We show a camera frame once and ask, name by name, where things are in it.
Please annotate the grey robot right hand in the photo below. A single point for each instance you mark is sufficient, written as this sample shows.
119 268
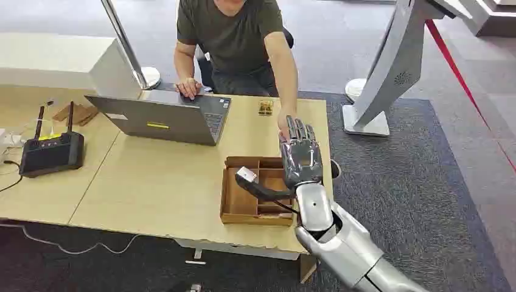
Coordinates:
300 161

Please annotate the person's right hand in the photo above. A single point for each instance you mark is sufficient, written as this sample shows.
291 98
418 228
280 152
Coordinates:
188 88

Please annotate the person's left hand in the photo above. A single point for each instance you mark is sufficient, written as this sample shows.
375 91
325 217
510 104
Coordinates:
283 125

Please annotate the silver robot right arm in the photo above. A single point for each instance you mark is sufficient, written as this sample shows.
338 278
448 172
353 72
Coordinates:
342 246

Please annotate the black office chair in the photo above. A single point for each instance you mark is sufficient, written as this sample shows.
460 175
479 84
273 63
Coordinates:
205 72

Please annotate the grey laptop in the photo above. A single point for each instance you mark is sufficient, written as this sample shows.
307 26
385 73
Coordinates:
161 119

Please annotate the person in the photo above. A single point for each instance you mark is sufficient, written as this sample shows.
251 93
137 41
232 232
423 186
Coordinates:
234 36

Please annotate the wooden card box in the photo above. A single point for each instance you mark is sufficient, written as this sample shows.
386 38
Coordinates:
242 201

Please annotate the round silver stanchion base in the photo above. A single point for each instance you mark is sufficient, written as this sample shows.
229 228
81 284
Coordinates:
352 88

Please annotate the silver stanchion pole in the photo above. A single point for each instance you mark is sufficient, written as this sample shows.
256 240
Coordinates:
121 36

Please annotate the dark grey carpet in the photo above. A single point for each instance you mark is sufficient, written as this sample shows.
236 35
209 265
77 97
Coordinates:
403 181

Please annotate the brown cardboard pieces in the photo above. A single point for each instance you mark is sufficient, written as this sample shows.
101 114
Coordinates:
78 115

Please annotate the silver kiosk stand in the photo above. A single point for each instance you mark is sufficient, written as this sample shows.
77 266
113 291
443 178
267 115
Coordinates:
393 64

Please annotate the white cabinet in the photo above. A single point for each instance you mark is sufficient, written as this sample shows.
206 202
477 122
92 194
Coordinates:
60 60

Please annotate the black controller with antennas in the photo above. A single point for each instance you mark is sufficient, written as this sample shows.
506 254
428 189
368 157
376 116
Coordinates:
50 155

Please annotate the grey floor socket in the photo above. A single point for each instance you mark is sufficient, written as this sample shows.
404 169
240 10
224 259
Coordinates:
195 288

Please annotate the red barrier belt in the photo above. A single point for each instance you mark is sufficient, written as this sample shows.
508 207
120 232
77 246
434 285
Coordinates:
451 64

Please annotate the white power adapter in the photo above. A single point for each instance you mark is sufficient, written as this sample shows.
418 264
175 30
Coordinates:
10 141

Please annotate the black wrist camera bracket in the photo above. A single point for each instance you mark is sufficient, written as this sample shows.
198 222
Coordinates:
262 193

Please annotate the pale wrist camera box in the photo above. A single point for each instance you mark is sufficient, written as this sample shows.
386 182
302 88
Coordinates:
246 174

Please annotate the white desk frame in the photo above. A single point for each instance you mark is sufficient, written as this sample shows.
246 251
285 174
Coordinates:
242 249

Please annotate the white floor bracket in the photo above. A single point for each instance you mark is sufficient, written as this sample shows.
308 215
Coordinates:
195 258

